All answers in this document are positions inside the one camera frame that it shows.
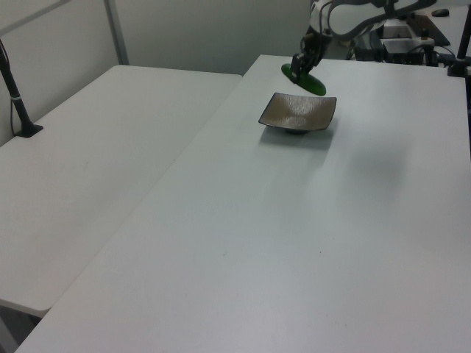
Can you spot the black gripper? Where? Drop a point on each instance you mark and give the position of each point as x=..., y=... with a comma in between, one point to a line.
x=315, y=46

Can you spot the green cucumber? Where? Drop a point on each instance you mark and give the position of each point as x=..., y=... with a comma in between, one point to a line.
x=312, y=85

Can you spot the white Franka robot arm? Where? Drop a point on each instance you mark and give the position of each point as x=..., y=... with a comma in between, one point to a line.
x=353, y=16

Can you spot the square brown ceramic plate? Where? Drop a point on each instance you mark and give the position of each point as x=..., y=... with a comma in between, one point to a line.
x=298, y=110

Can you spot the grey metal box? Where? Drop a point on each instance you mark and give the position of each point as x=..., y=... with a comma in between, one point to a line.
x=401, y=46

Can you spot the black electronics unit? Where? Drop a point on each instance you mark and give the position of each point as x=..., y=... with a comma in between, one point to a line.
x=404, y=58

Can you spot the black computer mouse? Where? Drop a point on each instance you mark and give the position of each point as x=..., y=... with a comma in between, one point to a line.
x=440, y=12

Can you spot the black clamped stand pole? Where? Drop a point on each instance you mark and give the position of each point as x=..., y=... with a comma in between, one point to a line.
x=461, y=44

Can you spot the grey metal partition post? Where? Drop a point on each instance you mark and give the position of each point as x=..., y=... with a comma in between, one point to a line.
x=116, y=33

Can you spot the black camera stand pole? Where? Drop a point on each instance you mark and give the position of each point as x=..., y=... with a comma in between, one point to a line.
x=16, y=103

